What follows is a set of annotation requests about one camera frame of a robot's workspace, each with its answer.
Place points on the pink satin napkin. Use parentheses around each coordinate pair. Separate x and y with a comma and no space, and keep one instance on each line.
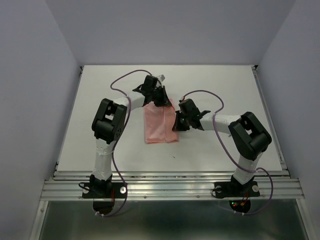
(158,124)

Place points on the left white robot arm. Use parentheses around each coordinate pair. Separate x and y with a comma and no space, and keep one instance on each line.
(109,123)

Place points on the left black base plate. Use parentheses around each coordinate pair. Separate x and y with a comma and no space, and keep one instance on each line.
(115,190)

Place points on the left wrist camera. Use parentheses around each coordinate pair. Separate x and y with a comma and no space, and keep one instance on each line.
(161,77)

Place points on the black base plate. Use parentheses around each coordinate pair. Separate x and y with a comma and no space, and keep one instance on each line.
(115,190)
(228,189)

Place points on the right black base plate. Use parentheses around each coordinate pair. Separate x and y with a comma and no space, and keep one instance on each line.
(228,189)

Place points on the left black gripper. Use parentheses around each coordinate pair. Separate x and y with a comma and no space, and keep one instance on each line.
(164,101)

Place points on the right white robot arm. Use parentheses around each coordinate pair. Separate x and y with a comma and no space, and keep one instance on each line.
(250,137)

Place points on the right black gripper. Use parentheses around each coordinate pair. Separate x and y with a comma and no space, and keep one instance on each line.
(177,126)

